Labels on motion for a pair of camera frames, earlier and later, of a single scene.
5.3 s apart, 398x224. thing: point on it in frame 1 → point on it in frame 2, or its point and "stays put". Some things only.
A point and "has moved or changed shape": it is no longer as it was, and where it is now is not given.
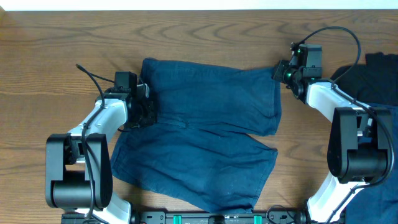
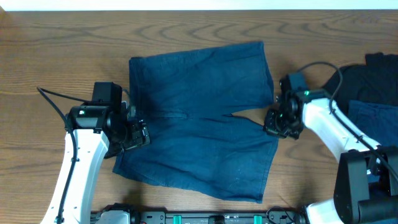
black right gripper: [280, 70] → [270, 126]
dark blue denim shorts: [198, 152] has moved or changed shape
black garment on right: [375, 82] stays put
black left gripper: [151, 119] → [141, 137]
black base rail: [262, 217] stays put
